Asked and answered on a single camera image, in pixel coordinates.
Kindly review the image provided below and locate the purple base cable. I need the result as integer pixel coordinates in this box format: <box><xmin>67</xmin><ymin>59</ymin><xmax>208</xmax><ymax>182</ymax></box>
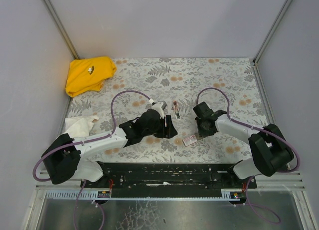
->
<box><xmin>73</xmin><ymin>180</ymin><xmax>105</xmax><ymax>230</ymax></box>
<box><xmin>244</xmin><ymin>176</ymin><xmax>282</xmax><ymax>225</ymax></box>

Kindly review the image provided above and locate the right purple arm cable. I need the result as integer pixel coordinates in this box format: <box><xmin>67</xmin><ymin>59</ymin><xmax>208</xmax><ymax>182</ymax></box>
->
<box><xmin>196</xmin><ymin>87</ymin><xmax>301</xmax><ymax>173</ymax></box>

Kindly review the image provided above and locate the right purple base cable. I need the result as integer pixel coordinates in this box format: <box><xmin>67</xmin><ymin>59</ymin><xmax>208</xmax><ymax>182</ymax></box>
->
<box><xmin>244</xmin><ymin>176</ymin><xmax>282</xmax><ymax>225</ymax></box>

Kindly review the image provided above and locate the white slotted cable duct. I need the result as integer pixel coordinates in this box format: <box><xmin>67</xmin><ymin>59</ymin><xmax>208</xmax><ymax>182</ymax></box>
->
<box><xmin>45</xmin><ymin>190</ymin><xmax>240</xmax><ymax>203</ymax></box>

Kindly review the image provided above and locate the floral patterned table mat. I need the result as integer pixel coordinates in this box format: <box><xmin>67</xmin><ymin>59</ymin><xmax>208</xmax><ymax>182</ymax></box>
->
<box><xmin>68</xmin><ymin>58</ymin><xmax>268</xmax><ymax>163</ymax></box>

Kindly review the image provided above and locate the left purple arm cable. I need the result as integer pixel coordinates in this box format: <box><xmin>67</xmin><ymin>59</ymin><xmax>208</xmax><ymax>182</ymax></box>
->
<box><xmin>32</xmin><ymin>90</ymin><xmax>154</xmax><ymax>182</ymax></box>

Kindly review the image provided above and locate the yellow folded cloth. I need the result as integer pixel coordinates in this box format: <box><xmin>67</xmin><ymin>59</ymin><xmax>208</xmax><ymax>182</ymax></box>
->
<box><xmin>65</xmin><ymin>57</ymin><xmax>117</xmax><ymax>97</ymax></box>

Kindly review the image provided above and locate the white crumpled cloth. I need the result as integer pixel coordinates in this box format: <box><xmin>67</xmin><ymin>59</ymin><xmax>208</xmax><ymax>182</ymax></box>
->
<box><xmin>64</xmin><ymin>115</ymin><xmax>99</xmax><ymax>138</ymax></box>

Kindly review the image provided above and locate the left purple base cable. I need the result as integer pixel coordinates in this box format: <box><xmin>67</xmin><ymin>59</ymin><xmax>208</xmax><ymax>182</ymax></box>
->
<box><xmin>73</xmin><ymin>180</ymin><xmax>105</xmax><ymax>230</ymax></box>

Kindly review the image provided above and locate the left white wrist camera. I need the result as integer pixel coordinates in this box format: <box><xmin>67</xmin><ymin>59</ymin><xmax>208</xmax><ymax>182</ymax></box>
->
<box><xmin>149</xmin><ymin>99</ymin><xmax>167</xmax><ymax>118</ymax></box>

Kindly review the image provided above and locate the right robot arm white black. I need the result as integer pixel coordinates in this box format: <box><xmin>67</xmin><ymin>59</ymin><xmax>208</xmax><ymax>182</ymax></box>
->
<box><xmin>193</xmin><ymin>102</ymin><xmax>294</xmax><ymax>180</ymax></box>

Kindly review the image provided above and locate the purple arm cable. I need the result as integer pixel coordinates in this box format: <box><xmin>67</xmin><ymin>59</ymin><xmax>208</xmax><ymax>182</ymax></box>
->
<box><xmin>196</xmin><ymin>87</ymin><xmax>301</xmax><ymax>173</ymax></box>
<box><xmin>32</xmin><ymin>90</ymin><xmax>154</xmax><ymax>182</ymax></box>

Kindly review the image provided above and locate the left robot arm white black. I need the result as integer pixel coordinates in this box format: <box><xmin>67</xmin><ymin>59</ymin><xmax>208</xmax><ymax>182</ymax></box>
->
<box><xmin>41</xmin><ymin>109</ymin><xmax>177</xmax><ymax>185</ymax></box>

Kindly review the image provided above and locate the red white staple box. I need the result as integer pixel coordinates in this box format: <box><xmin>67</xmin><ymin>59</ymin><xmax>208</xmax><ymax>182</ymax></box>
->
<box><xmin>182</xmin><ymin>133</ymin><xmax>202</xmax><ymax>147</ymax></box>

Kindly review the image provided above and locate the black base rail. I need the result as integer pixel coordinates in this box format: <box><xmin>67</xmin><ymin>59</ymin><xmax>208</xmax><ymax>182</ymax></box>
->
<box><xmin>85</xmin><ymin>162</ymin><xmax>249</xmax><ymax>189</ymax></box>

